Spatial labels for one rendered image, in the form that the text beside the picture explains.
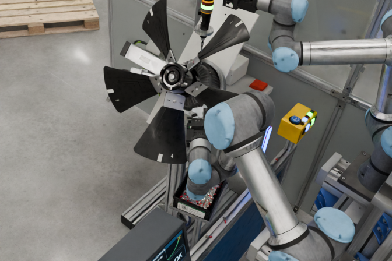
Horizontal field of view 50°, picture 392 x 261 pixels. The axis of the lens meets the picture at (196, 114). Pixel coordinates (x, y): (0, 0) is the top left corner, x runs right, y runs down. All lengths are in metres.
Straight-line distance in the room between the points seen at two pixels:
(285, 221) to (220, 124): 0.31
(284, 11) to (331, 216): 0.63
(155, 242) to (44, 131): 2.24
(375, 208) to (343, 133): 0.97
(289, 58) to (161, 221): 0.60
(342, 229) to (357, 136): 1.13
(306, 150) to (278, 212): 1.39
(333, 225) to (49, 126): 2.48
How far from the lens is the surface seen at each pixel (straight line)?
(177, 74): 1.69
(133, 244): 1.15
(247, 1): 1.43
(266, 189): 1.15
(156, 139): 1.73
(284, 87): 2.37
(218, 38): 1.73
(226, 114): 1.10
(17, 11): 4.54
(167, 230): 1.16
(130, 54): 2.03
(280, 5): 1.37
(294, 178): 2.71
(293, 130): 1.83
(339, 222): 1.28
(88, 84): 3.67
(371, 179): 1.71
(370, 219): 1.48
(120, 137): 3.17
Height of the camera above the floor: 2.22
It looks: 41 degrees down
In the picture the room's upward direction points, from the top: 7 degrees clockwise
